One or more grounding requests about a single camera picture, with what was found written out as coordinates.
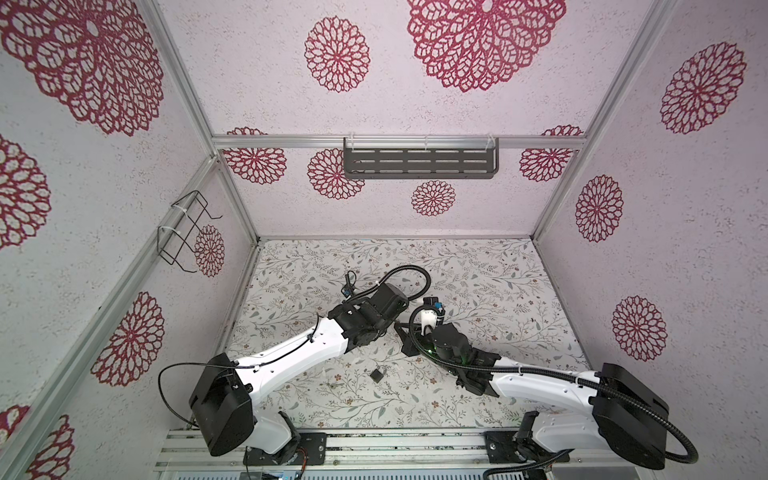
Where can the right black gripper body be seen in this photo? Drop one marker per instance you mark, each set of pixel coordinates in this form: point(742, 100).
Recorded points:
point(420, 345)

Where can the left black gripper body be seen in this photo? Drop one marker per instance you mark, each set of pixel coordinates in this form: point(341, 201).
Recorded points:
point(382, 331)

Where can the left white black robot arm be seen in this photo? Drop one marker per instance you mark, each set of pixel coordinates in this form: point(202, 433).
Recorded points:
point(225, 400)

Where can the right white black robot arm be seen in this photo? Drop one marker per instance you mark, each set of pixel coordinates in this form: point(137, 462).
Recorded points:
point(608, 409)

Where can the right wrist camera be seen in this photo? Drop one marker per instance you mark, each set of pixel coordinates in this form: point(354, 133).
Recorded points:
point(431, 316)

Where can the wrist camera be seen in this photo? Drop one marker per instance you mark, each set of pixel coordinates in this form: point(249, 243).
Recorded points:
point(431, 316)
point(348, 289)

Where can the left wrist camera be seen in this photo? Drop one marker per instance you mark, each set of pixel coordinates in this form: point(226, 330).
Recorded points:
point(348, 289)

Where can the grey slotted wall shelf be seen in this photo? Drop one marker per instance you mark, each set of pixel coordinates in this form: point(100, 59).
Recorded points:
point(425, 163)

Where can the black wire wall basket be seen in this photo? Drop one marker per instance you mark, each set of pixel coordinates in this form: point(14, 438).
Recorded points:
point(171, 241)

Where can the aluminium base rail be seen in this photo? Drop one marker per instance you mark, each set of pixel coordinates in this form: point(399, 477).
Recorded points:
point(441, 453)

